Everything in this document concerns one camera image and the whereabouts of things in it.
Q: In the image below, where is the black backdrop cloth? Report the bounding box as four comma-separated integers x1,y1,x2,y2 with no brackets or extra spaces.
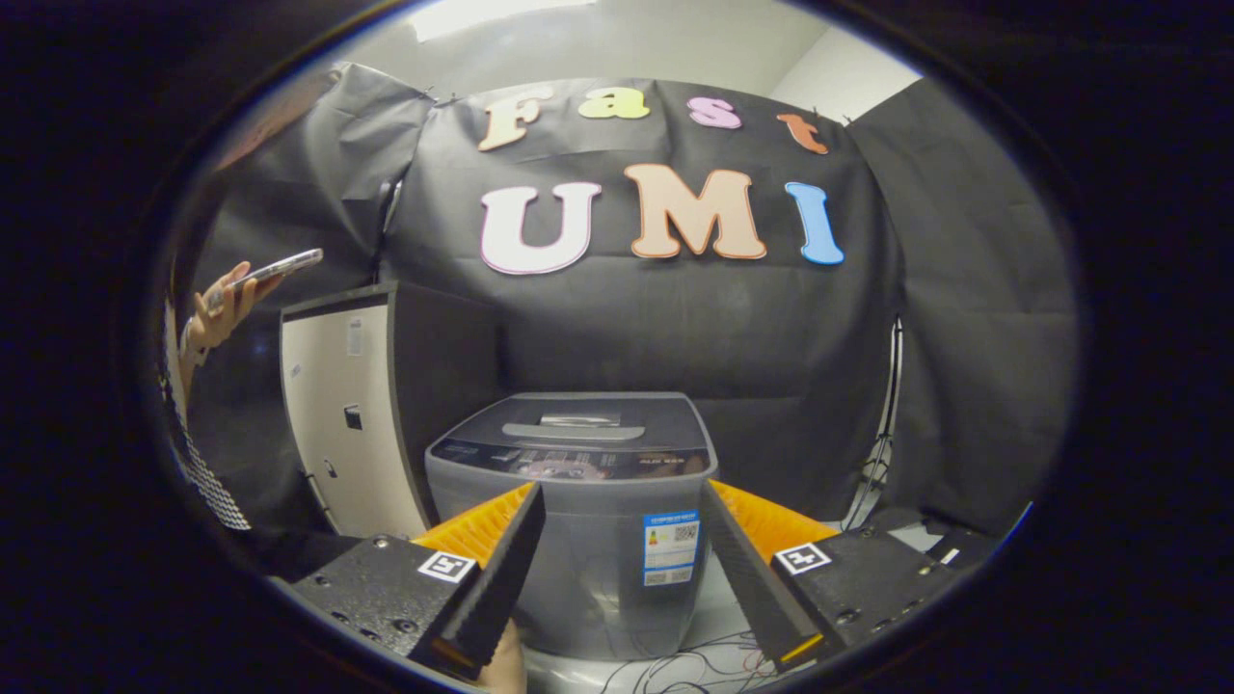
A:
188,63,1079,536

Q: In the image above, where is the grey washing machine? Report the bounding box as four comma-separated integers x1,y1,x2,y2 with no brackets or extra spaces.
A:
424,390,719,661

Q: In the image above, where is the black box with white label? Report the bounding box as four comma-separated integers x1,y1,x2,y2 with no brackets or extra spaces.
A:
925,525,1004,570

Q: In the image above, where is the white and dark cabinet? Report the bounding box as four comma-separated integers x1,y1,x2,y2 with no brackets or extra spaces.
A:
280,281,502,541

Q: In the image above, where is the tangle of thin cables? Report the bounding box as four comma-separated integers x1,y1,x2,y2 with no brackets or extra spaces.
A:
598,631,782,694

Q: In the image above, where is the black light stand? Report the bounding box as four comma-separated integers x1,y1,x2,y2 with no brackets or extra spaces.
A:
844,318,905,531

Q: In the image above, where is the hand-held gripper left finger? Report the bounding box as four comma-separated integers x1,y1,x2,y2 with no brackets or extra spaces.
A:
289,482,547,681

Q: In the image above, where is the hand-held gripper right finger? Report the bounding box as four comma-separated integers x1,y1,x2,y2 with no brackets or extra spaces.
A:
698,479,965,676

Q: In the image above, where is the silver smartphone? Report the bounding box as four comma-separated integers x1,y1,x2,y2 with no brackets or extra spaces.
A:
210,248,325,307

